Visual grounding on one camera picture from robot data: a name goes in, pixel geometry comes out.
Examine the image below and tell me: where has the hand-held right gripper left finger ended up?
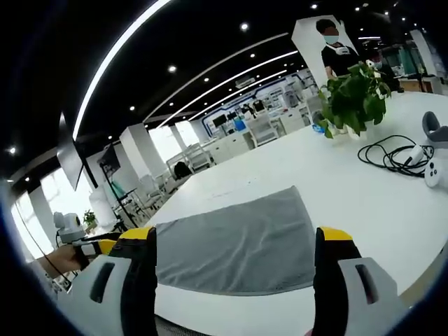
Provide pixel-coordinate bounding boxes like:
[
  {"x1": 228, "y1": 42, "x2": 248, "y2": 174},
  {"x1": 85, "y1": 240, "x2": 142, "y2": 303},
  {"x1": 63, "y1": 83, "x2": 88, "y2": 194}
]
[{"x1": 57, "y1": 226, "x2": 159, "y2": 336}]

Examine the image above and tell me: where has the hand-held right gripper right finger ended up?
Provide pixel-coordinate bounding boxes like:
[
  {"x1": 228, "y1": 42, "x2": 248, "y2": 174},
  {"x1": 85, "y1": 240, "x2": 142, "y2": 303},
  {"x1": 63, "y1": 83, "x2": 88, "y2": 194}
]
[{"x1": 312, "y1": 226, "x2": 400, "y2": 336}]

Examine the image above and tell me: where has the grey towel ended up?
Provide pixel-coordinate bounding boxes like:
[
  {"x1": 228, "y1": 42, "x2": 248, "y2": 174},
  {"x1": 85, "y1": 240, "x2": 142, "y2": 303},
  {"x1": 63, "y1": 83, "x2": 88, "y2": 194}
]
[{"x1": 153, "y1": 186, "x2": 316, "y2": 295}]

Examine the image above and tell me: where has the person's left hand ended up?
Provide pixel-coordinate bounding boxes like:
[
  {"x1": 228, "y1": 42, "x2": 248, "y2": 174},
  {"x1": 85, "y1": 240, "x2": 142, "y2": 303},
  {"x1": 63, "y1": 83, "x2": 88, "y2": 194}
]
[{"x1": 44, "y1": 244, "x2": 91, "y2": 278}]

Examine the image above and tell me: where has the small potted plant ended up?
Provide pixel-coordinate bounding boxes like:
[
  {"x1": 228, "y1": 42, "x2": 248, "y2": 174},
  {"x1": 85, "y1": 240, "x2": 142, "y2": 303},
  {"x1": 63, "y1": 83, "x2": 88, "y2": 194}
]
[{"x1": 82, "y1": 209, "x2": 98, "y2": 230}]

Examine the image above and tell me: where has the black tripod stand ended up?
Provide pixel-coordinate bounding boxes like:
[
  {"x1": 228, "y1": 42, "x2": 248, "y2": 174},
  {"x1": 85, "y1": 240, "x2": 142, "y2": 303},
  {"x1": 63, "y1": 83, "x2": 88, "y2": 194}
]
[{"x1": 97, "y1": 142, "x2": 140, "y2": 229}]

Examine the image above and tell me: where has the white table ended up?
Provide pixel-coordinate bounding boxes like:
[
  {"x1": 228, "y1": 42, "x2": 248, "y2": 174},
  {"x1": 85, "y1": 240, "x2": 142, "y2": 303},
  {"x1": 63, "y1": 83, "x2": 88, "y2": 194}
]
[{"x1": 139, "y1": 91, "x2": 448, "y2": 336}]

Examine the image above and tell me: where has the white handheld controller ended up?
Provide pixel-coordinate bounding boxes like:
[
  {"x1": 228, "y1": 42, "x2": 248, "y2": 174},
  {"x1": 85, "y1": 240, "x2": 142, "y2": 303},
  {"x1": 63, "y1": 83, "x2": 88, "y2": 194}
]
[{"x1": 423, "y1": 160, "x2": 443, "y2": 189}]

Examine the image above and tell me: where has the white power adapter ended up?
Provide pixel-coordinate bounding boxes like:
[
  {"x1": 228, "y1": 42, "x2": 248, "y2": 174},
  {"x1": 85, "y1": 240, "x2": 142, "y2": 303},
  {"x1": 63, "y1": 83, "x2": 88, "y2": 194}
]
[{"x1": 402, "y1": 144, "x2": 425, "y2": 168}]

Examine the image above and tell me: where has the white chair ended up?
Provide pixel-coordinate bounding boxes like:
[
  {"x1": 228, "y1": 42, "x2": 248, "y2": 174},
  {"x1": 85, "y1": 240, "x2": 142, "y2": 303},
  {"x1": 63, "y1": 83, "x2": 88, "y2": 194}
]
[{"x1": 249, "y1": 117, "x2": 279, "y2": 147}]

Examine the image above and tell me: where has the green potted plant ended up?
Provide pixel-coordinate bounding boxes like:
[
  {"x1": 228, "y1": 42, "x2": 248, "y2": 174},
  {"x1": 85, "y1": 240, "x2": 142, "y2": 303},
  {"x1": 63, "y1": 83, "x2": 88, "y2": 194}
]
[{"x1": 316, "y1": 62, "x2": 392, "y2": 141}]

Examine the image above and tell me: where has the thin black cable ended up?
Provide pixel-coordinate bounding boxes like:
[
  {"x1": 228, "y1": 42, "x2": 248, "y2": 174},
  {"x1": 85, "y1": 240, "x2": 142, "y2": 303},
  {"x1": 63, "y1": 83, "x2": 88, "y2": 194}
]
[{"x1": 13, "y1": 204, "x2": 76, "y2": 285}]

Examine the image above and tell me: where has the black coiled cable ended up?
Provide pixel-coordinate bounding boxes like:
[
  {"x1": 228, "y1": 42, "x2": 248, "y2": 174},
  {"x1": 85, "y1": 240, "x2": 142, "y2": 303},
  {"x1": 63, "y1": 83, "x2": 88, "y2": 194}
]
[{"x1": 357, "y1": 135, "x2": 435, "y2": 179}]

